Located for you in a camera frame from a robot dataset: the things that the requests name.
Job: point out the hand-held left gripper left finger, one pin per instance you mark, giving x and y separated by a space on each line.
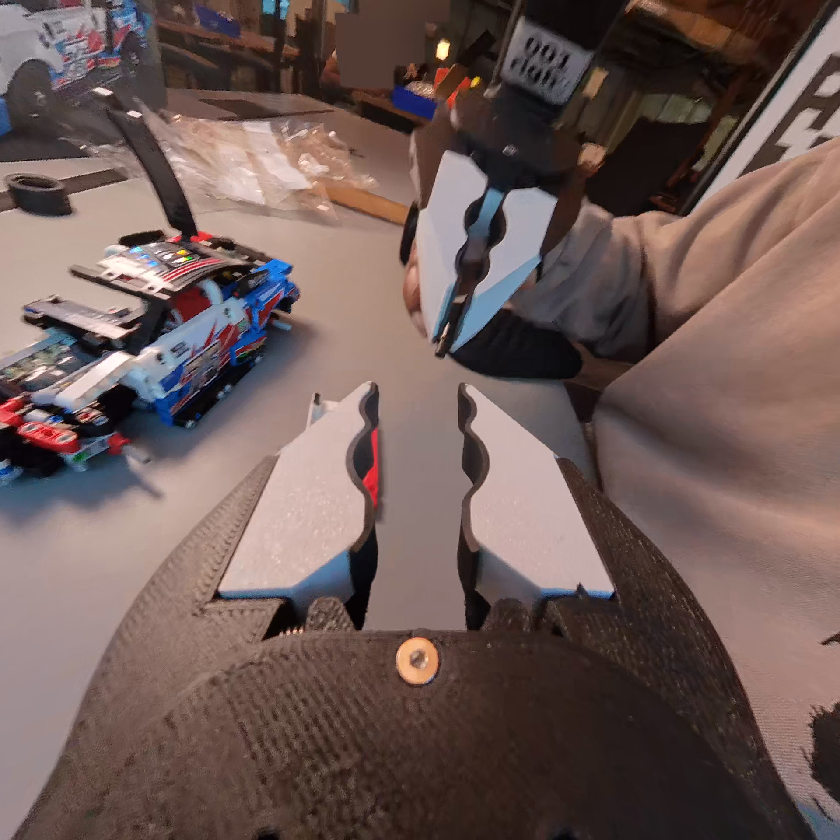
302 518

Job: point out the person's right hand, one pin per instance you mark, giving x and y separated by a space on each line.
413 295

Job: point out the black lego piece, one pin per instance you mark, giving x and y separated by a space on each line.
443 342

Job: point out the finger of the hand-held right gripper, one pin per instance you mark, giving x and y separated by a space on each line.
518 249
439 229

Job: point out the blue white lego car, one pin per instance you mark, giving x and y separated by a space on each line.
197 341

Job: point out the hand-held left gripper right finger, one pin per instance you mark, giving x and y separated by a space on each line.
531 525

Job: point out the white printed sign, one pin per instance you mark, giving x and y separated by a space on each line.
748 151

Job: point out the blue storage bin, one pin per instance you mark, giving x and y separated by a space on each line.
413 103

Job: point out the white lego beam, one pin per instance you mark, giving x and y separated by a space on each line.
317 410

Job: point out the black rubber tyre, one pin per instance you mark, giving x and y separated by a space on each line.
39 205

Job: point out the clear plastic bags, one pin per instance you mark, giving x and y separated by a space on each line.
262 164

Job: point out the person's right forearm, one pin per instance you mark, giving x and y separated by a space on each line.
656 275

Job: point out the wooden block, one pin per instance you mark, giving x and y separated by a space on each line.
374 205

